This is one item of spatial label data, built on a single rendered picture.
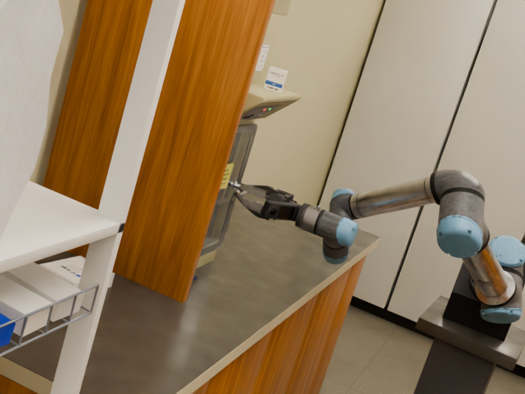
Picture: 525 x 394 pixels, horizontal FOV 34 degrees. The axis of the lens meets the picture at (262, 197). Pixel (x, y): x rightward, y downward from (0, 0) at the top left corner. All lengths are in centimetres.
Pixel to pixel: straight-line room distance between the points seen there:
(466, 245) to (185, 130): 78
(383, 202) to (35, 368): 112
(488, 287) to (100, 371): 118
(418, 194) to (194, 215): 63
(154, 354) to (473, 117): 354
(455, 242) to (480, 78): 299
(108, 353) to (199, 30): 82
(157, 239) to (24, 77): 123
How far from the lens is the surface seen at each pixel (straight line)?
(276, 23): 248
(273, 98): 230
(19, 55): 111
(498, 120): 522
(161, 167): 226
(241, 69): 216
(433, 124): 527
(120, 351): 197
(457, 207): 230
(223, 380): 228
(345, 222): 241
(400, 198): 245
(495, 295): 259
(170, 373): 194
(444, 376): 290
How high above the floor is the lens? 180
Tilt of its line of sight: 14 degrees down
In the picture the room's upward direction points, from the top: 17 degrees clockwise
